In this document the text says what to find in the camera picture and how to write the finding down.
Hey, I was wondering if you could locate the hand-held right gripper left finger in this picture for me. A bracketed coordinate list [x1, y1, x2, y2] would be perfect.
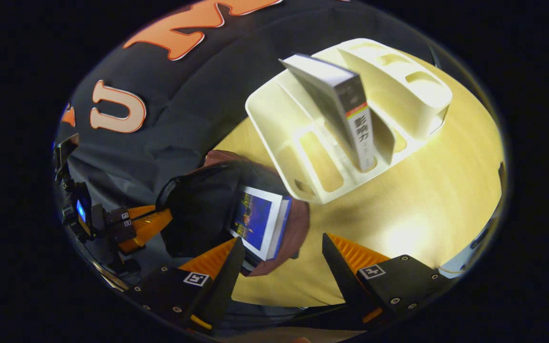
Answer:
[127, 237, 246, 334]

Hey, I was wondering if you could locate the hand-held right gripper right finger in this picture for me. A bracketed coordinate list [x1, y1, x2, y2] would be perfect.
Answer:
[321, 232, 456, 327]

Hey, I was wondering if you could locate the maroon schoolbag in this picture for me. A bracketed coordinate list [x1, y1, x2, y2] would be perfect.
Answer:
[156, 149, 311, 278]

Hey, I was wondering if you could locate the blue cover book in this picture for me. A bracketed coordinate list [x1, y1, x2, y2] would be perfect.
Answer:
[228, 186, 293, 261]

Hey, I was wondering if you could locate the white plastic bookshelf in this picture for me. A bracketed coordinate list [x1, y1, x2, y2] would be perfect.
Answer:
[245, 37, 454, 205]

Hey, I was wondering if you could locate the grey cover book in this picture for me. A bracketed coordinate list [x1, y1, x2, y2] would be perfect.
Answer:
[278, 53, 376, 173]

